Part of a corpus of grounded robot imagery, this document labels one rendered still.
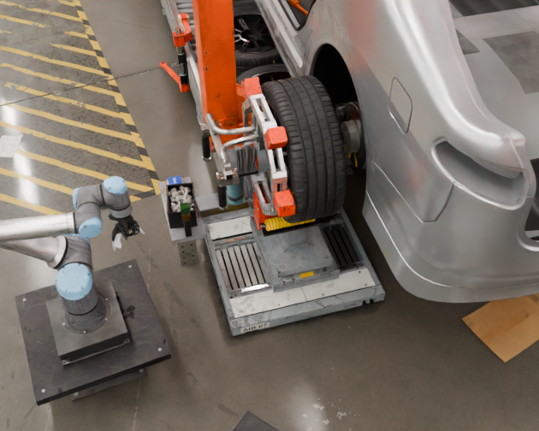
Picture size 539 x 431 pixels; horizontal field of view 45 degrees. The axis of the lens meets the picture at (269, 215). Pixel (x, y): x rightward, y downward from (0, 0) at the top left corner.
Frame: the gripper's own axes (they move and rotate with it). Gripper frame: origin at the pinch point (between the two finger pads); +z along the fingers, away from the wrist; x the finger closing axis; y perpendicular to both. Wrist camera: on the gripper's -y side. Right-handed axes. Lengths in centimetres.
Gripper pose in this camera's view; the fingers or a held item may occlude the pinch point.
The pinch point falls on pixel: (127, 241)
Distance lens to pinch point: 300.6
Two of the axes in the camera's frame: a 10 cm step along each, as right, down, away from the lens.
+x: 7.4, -4.8, 4.7
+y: 6.7, 4.9, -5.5
